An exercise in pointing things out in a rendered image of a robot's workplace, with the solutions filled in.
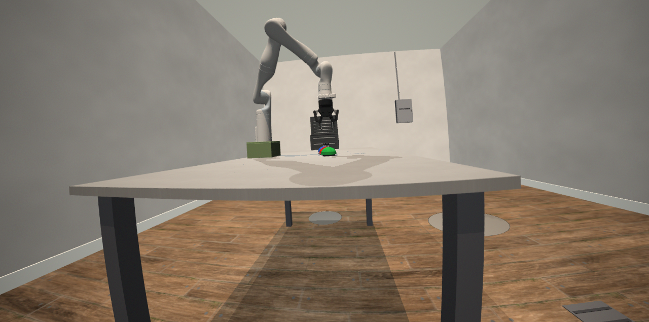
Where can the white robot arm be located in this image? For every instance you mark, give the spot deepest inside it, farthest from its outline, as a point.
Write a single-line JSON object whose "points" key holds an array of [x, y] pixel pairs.
{"points": [[276, 31]]}

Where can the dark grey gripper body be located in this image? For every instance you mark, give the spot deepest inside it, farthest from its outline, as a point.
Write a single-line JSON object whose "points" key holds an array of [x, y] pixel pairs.
{"points": [[325, 104]]}

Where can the green dome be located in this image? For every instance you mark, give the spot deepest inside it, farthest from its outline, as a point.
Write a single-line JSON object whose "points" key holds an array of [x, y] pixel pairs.
{"points": [[328, 151]]}

